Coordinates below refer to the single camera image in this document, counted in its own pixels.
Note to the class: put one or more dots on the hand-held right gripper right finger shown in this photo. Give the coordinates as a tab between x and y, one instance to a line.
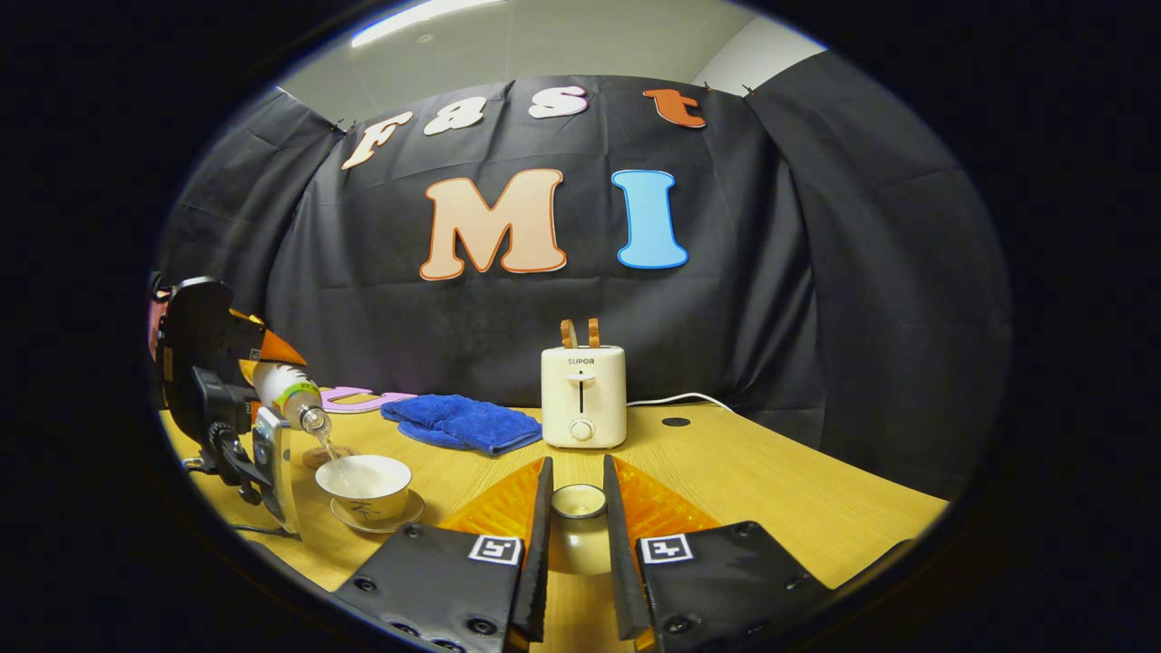
621	562

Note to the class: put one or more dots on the round brown coaster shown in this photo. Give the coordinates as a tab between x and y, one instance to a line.
340	451

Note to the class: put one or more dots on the purple foam letter cutout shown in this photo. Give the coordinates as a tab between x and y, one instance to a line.
363	401

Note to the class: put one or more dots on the black backdrop cloth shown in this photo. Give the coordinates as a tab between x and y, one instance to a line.
771	317

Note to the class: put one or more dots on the blue folded towel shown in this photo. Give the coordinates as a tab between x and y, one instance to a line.
463	422

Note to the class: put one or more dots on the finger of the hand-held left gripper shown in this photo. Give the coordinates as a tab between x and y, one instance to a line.
272	345
275	472

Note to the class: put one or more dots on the cream ceramic teacup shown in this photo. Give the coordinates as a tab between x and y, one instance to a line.
367	485

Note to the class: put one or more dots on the cream ceramic saucer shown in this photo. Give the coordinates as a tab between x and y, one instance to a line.
404	519

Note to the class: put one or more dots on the toasted bread slice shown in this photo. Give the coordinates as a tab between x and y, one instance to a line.
569	334
594	333

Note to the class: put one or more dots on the cream teacup lid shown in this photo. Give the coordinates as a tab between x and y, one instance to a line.
579	544

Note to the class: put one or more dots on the cream toaster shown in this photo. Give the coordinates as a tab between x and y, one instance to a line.
585	399

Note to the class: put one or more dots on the clear labelled water bottle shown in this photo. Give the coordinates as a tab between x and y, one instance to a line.
286	390

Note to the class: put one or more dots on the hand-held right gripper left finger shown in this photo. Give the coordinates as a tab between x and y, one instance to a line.
535	562

